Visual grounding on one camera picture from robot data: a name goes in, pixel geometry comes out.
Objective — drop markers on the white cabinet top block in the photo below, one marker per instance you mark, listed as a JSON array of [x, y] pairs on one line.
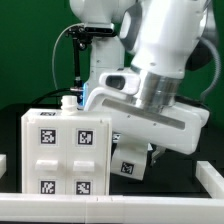
[[129, 158]]

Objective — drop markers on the white block at left edge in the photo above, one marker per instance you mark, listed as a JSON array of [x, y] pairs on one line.
[[2, 165]]

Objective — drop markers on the white cabinet body box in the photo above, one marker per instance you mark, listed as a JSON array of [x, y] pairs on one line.
[[66, 118]]

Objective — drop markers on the white flat marker plate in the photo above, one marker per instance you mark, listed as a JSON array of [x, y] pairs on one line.
[[115, 137]]

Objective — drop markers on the white cabinet door panel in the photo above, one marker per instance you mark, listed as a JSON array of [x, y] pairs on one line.
[[87, 157]]

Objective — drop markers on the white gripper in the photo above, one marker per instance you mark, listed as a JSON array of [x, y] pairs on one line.
[[177, 128]]

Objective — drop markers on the white front rail bar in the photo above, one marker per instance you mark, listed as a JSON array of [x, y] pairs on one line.
[[17, 207]]

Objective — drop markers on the white small door panel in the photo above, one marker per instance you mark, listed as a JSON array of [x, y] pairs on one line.
[[43, 157]]

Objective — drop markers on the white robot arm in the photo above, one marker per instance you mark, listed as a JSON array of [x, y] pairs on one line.
[[163, 36]]

